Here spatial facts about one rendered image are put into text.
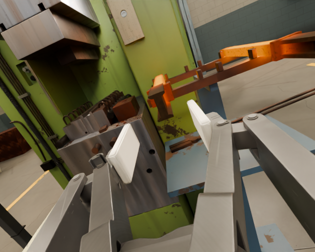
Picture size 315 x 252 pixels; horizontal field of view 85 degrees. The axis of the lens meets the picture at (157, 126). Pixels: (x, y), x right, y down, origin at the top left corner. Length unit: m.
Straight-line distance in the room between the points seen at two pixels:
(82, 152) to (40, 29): 0.47
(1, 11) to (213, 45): 6.26
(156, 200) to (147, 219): 0.13
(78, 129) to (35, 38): 0.36
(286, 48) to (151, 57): 0.55
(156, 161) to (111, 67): 0.71
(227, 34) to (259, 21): 0.99
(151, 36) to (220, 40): 6.01
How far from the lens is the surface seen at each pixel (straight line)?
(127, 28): 0.81
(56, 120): 1.00
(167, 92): 0.34
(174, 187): 0.51
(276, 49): 0.39
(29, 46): 0.81
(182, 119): 0.87
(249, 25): 7.05
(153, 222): 0.97
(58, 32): 0.76
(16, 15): 0.83
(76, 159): 0.80
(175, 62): 0.81
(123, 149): 0.16
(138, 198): 0.86
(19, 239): 1.20
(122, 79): 1.18
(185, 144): 0.65
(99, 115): 0.74
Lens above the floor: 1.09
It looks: 20 degrees down
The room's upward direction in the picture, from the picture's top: 23 degrees counter-clockwise
